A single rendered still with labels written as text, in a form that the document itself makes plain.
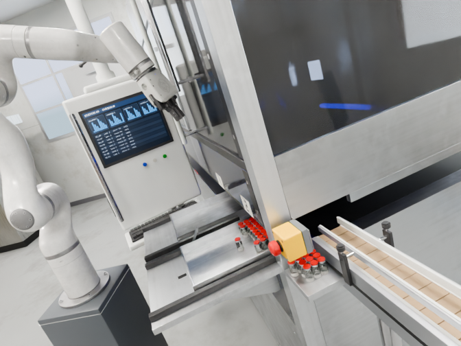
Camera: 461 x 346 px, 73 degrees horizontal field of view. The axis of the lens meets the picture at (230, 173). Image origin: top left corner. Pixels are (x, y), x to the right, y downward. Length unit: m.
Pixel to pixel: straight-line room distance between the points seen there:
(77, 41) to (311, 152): 0.74
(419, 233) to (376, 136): 0.40
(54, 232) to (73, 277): 0.17
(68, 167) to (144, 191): 4.37
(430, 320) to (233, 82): 0.63
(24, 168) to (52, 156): 5.03
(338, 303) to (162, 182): 1.13
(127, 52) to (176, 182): 0.99
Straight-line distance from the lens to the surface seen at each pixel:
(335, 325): 1.19
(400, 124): 1.05
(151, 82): 1.01
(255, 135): 0.79
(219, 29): 0.77
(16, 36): 1.13
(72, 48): 1.07
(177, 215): 1.50
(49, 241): 1.24
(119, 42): 1.03
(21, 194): 1.17
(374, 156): 1.01
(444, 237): 1.33
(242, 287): 0.96
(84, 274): 1.29
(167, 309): 0.97
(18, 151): 1.18
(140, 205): 1.83
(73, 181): 6.19
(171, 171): 1.82
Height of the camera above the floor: 1.46
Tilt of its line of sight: 18 degrees down
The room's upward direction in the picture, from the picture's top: 18 degrees counter-clockwise
